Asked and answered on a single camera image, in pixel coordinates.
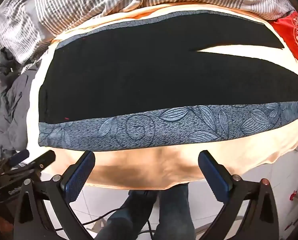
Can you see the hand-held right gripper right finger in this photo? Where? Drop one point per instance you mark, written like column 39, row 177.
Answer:
column 214, row 177

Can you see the red patterned pillow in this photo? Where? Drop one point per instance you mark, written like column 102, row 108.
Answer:
column 296, row 35

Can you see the person's leg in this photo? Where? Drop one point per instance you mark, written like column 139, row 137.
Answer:
column 175, row 212
column 124, row 220

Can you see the grey crumpled cloth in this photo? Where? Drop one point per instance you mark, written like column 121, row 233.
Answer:
column 11, row 110

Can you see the person's left leg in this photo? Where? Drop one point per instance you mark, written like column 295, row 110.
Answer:
column 124, row 220

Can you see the cream bed sheet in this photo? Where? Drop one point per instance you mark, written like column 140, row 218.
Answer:
column 263, row 150

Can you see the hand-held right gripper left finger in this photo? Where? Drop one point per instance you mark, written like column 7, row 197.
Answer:
column 79, row 173

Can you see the grey white striped duvet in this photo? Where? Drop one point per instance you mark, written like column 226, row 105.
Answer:
column 64, row 5

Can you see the person's right leg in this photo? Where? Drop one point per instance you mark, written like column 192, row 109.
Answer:
column 175, row 212

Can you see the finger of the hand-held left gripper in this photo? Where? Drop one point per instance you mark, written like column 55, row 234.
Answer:
column 43, row 160
column 19, row 156

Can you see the black pants with blue stripe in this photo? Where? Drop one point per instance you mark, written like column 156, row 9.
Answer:
column 139, row 80

